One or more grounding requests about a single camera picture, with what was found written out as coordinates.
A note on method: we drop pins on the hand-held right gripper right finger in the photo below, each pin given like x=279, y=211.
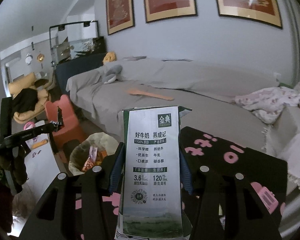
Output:
x=186, y=175

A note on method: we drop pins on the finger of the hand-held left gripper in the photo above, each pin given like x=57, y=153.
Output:
x=40, y=130

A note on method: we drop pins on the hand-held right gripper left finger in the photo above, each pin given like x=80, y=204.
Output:
x=116, y=170

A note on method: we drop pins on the white green milk carton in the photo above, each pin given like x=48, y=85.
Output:
x=152, y=155

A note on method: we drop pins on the trash bin with plastic bag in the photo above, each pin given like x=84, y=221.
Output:
x=77, y=152

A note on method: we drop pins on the person's left forearm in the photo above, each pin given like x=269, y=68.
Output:
x=0, y=175

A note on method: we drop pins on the pink bowl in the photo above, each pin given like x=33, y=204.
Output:
x=29, y=125

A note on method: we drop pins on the black garment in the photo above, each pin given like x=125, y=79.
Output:
x=25, y=101

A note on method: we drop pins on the red plastic chair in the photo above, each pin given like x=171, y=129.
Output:
x=65, y=120

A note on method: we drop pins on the small white table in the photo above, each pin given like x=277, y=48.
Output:
x=42, y=165

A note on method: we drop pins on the yellow blanket pile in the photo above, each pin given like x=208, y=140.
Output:
x=20, y=83

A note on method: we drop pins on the black pink-printed tablecloth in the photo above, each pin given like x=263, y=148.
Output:
x=240, y=160

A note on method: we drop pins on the dark blue panel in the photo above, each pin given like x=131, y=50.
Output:
x=75, y=70

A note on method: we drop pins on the pink plastic basket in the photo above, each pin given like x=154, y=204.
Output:
x=265, y=196

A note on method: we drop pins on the orange wooden paddle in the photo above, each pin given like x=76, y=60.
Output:
x=150, y=93

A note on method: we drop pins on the grey plush toy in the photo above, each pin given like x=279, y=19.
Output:
x=112, y=75

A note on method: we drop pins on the glass fish tank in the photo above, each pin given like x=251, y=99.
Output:
x=75, y=45

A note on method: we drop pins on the grey sofa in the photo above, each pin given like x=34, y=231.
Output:
x=190, y=80

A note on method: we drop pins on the yellow plush toy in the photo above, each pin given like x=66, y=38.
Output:
x=108, y=58

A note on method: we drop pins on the pink floral blanket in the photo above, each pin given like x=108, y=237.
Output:
x=265, y=100

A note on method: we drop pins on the white fringed throw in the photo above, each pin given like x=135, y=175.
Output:
x=297, y=155

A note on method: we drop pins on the white round wall ornament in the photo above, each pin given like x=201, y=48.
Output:
x=29, y=58

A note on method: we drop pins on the gold wall ornament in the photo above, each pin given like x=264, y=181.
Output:
x=40, y=57

